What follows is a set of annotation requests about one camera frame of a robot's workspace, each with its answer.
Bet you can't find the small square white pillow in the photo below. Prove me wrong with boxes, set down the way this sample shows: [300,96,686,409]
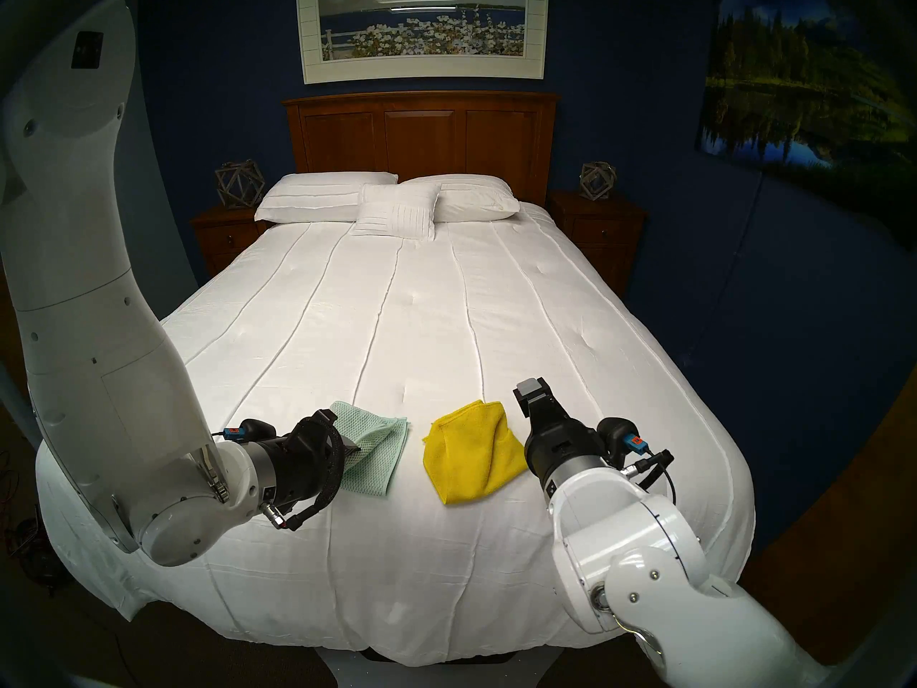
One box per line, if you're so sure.
[351,183,441,242]

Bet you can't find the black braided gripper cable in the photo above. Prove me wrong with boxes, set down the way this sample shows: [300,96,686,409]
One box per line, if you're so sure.
[276,411,347,532]

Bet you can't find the brown wooden nightstand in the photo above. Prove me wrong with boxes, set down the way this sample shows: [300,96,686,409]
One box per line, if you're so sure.
[190,205,269,279]
[546,191,648,300]

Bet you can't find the yellow hand towel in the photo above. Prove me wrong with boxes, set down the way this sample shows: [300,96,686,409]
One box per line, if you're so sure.
[423,400,529,507]

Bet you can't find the dark floor cable bundle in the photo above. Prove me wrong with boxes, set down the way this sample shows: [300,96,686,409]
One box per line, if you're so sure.
[0,446,72,598]

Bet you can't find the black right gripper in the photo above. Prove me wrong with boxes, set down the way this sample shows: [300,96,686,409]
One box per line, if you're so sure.
[514,378,610,489]

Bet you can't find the brown wooden headboard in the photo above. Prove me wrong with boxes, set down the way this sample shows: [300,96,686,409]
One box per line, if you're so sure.
[282,90,561,207]

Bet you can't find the grey geometric wire ornament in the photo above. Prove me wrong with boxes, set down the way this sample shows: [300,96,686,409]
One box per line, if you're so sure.
[215,159,266,210]
[579,161,618,201]

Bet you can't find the mint green hand towel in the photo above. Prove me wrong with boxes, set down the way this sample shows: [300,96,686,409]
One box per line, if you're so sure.
[330,400,409,497]

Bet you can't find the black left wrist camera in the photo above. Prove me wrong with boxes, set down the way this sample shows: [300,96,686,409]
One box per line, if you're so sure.
[222,420,278,444]

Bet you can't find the framed flower seascape picture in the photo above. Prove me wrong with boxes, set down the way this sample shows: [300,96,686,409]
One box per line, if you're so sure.
[295,0,550,85]

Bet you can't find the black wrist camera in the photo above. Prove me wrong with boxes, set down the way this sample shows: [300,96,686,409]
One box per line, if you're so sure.
[598,416,676,505]
[222,420,278,444]

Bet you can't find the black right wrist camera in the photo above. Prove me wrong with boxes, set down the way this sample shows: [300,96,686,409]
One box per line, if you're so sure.
[598,416,676,505]

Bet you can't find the forest lake wall poster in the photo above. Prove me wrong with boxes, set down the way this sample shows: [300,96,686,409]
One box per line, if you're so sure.
[695,0,917,250]

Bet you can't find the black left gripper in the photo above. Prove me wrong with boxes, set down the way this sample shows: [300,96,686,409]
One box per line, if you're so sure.
[269,409,363,506]

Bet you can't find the long white pillow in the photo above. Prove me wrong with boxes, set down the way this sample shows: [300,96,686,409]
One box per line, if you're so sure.
[398,174,521,223]
[254,171,399,224]

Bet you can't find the white bed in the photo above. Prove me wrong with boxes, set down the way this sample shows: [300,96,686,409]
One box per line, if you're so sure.
[36,199,757,667]

